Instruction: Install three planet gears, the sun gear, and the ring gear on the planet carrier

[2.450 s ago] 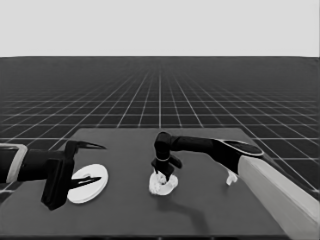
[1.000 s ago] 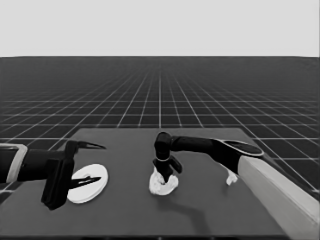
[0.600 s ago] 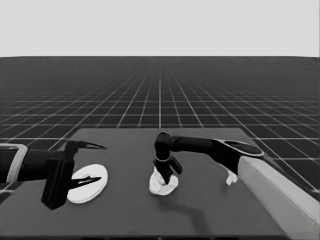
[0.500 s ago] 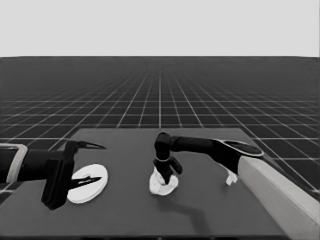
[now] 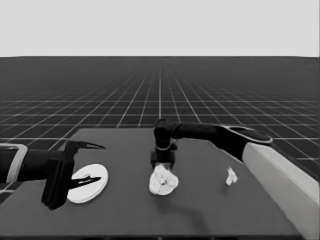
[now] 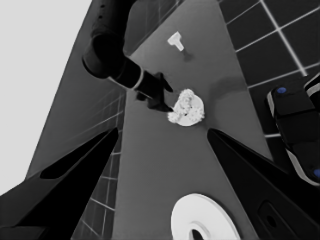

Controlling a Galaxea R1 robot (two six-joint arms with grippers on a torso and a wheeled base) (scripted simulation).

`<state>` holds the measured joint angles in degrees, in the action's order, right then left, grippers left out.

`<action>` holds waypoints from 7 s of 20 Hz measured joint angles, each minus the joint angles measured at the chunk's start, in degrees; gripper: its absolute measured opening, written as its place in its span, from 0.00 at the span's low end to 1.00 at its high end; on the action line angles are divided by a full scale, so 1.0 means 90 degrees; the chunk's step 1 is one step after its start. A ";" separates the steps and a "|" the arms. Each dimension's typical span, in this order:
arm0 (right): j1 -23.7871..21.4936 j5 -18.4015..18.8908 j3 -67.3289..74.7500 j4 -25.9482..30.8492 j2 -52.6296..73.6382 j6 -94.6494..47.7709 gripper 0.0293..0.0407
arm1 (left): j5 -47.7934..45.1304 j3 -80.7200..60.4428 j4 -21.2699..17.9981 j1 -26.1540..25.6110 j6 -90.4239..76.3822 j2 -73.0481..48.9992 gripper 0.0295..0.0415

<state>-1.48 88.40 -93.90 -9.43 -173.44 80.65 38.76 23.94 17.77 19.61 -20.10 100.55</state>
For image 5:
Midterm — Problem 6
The large thick white disc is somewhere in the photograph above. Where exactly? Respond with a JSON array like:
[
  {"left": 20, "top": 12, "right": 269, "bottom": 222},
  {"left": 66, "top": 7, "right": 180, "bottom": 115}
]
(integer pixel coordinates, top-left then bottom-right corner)
[{"left": 67, "top": 163, "right": 110, "bottom": 205}]

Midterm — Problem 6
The small white T-shaped piece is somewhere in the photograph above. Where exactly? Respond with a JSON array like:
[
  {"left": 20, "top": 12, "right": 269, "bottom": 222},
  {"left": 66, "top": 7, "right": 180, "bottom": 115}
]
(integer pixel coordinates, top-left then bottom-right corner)
[{"left": 225, "top": 167, "right": 239, "bottom": 187}]

